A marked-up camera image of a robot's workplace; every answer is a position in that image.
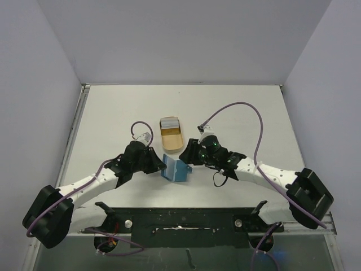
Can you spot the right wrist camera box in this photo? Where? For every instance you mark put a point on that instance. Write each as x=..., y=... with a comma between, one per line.
x=205, y=131

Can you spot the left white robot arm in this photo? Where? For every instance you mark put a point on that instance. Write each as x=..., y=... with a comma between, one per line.
x=49, y=218

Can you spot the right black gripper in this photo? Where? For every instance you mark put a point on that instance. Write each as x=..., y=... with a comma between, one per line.
x=193, y=152

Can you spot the beige oval tray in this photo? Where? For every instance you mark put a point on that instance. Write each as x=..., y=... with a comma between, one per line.
x=172, y=140

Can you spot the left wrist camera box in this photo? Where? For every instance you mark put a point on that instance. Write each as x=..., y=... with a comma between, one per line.
x=144, y=138

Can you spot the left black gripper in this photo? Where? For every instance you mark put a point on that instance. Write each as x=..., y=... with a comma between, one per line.
x=156, y=164

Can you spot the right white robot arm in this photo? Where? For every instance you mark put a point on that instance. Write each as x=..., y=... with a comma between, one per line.
x=307, y=198

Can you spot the aluminium rail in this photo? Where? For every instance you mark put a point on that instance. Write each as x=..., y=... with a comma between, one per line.
x=85, y=88
x=80, y=221

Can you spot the aluminium front rail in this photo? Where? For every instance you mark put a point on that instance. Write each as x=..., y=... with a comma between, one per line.
x=80, y=221

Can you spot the blue leather card holder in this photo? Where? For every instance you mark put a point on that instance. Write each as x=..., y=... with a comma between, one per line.
x=176, y=170

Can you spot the aluminium left side rail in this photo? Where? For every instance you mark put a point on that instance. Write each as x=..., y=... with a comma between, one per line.
x=85, y=88

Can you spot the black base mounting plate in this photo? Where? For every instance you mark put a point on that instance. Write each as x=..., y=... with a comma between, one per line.
x=185, y=227

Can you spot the stack of credit cards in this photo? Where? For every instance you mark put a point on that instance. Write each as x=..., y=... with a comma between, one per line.
x=169, y=123

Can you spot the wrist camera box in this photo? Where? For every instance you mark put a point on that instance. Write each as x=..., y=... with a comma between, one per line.
x=144, y=138
x=205, y=131

